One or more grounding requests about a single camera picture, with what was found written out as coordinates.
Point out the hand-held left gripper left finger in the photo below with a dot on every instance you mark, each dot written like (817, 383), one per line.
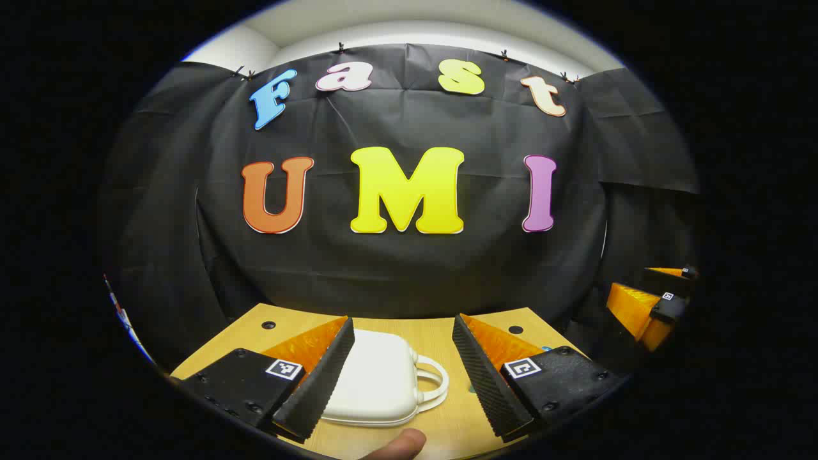
(316, 383)

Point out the black backdrop cloth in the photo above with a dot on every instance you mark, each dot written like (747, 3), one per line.
(409, 268)

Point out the white suitcase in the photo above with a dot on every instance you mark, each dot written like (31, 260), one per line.
(377, 377)

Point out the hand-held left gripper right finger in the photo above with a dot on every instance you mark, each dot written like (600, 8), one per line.
(489, 383)

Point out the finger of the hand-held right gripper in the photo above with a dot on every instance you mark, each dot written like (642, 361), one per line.
(664, 281)
(639, 313)

